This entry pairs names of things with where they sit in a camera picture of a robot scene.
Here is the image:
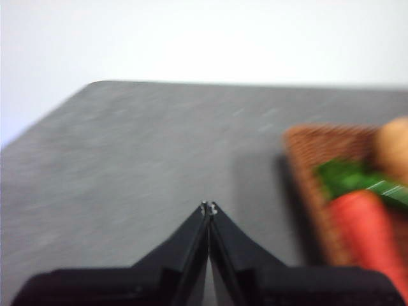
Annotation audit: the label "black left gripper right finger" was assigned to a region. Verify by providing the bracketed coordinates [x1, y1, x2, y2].
[208, 201, 408, 306]

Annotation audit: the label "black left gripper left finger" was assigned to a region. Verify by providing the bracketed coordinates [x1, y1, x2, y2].
[9, 200, 210, 306]

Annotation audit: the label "orange carrot with green leaves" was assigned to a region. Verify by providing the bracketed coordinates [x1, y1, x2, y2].
[328, 189, 408, 304]

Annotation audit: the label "green pepper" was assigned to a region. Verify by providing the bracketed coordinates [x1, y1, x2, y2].
[312, 158, 408, 210]

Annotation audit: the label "brown wicker basket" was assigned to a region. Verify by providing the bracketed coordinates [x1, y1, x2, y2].
[282, 123, 408, 269]

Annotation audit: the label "yellow-brown potato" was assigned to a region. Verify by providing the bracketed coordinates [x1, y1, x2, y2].
[372, 115, 408, 180]

